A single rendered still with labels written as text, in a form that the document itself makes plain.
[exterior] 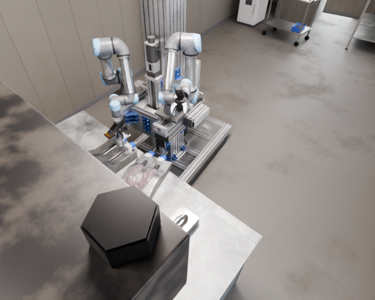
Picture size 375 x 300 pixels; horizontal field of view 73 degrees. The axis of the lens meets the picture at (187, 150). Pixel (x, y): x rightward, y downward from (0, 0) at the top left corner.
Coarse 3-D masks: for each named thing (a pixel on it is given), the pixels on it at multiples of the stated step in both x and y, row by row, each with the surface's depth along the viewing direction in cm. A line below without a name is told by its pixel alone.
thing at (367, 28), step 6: (366, 6) 502; (366, 12) 663; (360, 18) 518; (366, 18) 630; (372, 18) 631; (360, 24) 599; (366, 24) 600; (372, 24) 601; (354, 30) 535; (360, 30) 572; (366, 30) 573; (372, 30) 573; (354, 36) 546; (360, 36) 547; (366, 36) 548; (372, 36) 549; (348, 42) 553
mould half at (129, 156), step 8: (104, 144) 208; (120, 144) 208; (96, 152) 200; (112, 152) 202; (128, 152) 201; (136, 152) 205; (104, 160) 194; (120, 160) 196; (128, 160) 202; (112, 168) 192; (120, 168) 199
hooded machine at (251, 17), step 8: (240, 0) 622; (248, 0) 610; (256, 0) 600; (264, 0) 621; (240, 8) 632; (248, 8) 621; (256, 8) 611; (264, 8) 643; (240, 16) 643; (248, 16) 632; (256, 16) 623; (264, 16) 665; (248, 24) 647; (256, 24) 654
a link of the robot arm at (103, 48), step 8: (96, 40) 174; (104, 40) 175; (112, 40) 176; (96, 48) 174; (104, 48) 176; (112, 48) 177; (96, 56) 180; (104, 56) 181; (104, 64) 194; (104, 72) 205; (112, 72) 209; (104, 80) 215; (112, 80) 215
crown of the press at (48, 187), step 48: (0, 96) 58; (0, 144) 48; (48, 144) 48; (0, 192) 40; (48, 192) 40; (96, 192) 41; (0, 240) 35; (48, 240) 35; (96, 240) 30; (144, 240) 30; (0, 288) 31; (48, 288) 31; (96, 288) 31; (144, 288) 31
